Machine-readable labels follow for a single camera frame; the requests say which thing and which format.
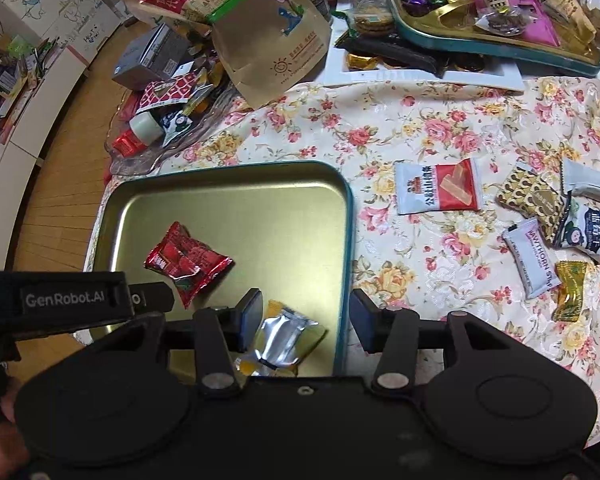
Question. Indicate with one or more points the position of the gold tin full of candies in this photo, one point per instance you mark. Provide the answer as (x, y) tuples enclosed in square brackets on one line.
[(460, 15)]

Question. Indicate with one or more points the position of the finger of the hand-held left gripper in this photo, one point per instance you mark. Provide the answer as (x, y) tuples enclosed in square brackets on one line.
[(152, 300)]

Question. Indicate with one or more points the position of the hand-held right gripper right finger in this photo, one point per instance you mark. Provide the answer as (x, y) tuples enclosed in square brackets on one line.
[(362, 322)]

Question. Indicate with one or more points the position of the gold patterned snack packet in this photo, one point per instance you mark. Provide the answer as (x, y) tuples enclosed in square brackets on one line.
[(527, 197)]

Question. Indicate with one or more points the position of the red white checked packet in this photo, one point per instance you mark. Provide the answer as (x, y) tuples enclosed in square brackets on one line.
[(172, 91)]

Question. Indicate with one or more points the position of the small red packet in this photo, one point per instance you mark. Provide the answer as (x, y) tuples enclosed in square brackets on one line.
[(127, 144)]

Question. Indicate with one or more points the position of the gold tin tray teal rim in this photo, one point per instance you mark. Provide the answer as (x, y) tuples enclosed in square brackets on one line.
[(220, 210)]

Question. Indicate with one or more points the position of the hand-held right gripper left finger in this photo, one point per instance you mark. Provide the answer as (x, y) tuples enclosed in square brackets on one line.
[(250, 320)]

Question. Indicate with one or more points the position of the glass jar with cookies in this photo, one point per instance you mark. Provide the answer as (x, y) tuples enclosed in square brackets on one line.
[(372, 2)]

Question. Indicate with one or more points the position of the red candy wrapper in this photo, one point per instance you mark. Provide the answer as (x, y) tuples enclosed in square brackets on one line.
[(185, 260)]

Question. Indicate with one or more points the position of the red and white snack packet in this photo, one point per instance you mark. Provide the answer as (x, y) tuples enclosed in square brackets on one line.
[(437, 187)]

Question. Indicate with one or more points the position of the clear glass dish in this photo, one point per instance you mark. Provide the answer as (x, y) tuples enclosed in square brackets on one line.
[(200, 130)]

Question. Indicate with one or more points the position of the pink snack packet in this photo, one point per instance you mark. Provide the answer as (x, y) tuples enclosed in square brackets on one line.
[(535, 22)]

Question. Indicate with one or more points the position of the small white bottle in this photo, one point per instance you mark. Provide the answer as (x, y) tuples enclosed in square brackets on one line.
[(146, 127)]

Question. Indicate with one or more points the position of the large brown paper bag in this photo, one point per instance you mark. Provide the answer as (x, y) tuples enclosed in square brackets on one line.
[(260, 35)]

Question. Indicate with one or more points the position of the silver yellow snack packet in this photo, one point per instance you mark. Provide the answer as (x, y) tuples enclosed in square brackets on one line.
[(282, 337)]

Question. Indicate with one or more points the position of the yellow wrapped candy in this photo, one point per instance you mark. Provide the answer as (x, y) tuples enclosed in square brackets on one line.
[(570, 292)]

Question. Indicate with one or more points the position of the dark chocolate packet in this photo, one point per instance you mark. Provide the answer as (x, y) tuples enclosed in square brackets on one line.
[(395, 55)]

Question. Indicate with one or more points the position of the floral tablecloth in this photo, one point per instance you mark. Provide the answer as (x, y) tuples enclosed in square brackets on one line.
[(380, 125)]

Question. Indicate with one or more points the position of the white flat tray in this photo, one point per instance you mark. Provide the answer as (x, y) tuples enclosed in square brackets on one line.
[(485, 76)]

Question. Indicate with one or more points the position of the grey cardboard box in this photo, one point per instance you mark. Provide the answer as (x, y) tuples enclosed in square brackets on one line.
[(150, 57)]

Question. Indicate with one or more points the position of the white strip snack packet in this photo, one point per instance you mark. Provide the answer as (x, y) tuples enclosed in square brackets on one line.
[(532, 257)]

